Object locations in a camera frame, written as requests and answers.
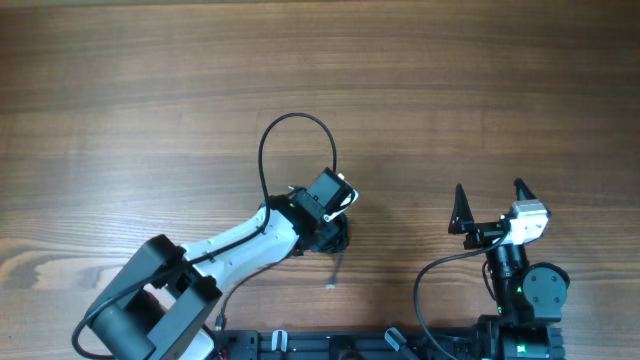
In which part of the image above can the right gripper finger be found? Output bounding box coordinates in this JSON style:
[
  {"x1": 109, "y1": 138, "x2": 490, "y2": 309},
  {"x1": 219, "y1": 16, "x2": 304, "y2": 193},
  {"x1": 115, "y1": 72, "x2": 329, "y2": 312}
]
[
  {"x1": 514, "y1": 178, "x2": 536, "y2": 201},
  {"x1": 448, "y1": 184, "x2": 475, "y2": 235}
]

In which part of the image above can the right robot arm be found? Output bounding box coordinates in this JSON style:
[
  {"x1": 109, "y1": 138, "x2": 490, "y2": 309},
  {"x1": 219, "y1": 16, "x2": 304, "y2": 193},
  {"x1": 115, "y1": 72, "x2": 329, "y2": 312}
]
[{"x1": 448, "y1": 178, "x2": 570, "y2": 359}]

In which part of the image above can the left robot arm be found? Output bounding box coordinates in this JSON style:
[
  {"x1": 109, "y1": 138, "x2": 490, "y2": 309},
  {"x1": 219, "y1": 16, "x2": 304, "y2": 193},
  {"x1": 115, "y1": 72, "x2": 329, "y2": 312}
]
[{"x1": 71, "y1": 185, "x2": 358, "y2": 359}]

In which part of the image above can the right camera cable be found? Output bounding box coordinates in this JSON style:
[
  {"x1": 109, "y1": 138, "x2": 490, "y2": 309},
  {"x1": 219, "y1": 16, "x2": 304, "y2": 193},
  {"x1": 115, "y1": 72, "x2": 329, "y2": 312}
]
[{"x1": 413, "y1": 219, "x2": 512, "y2": 360}]

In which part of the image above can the camera cable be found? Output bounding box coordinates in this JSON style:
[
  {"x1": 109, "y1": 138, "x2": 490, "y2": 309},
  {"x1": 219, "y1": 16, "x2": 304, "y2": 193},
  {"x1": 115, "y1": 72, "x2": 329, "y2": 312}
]
[
  {"x1": 71, "y1": 112, "x2": 338, "y2": 360},
  {"x1": 413, "y1": 219, "x2": 512, "y2": 360}
]

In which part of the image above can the left camera cable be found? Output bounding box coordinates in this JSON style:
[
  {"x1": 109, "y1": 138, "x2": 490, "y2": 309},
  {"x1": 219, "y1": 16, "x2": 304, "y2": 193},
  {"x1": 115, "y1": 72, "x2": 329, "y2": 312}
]
[{"x1": 71, "y1": 112, "x2": 338, "y2": 360}]

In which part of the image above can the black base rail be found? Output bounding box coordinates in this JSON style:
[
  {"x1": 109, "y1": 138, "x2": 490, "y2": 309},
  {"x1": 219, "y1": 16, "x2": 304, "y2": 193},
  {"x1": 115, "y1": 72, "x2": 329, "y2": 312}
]
[{"x1": 209, "y1": 327, "x2": 566, "y2": 360}]

